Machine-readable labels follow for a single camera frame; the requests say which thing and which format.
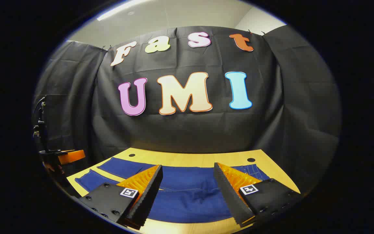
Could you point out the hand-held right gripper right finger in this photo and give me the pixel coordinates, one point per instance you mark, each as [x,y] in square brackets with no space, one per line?
[229,198]

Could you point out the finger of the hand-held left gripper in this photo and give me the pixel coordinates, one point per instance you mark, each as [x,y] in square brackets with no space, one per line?
[71,156]

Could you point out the black backdrop cloth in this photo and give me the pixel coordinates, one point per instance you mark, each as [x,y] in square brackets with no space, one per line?
[187,130]

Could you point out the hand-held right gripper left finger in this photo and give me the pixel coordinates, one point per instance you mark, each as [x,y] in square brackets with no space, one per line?
[148,198]

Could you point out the blue denim jeans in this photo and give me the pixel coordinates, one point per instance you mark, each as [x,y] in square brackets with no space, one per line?
[187,195]

